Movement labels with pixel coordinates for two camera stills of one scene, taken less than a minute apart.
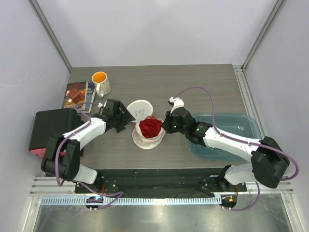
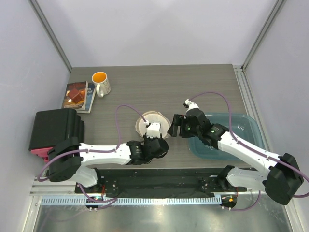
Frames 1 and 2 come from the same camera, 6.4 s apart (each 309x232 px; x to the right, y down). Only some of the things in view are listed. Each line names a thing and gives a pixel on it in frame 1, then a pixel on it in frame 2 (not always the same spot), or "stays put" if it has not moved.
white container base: [139, 108] → [153, 116]
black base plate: [161, 182] stays put
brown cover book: [76, 93] stays put
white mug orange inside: [100, 79] stays put
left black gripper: [126, 118] → [146, 139]
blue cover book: [91, 90] stays put
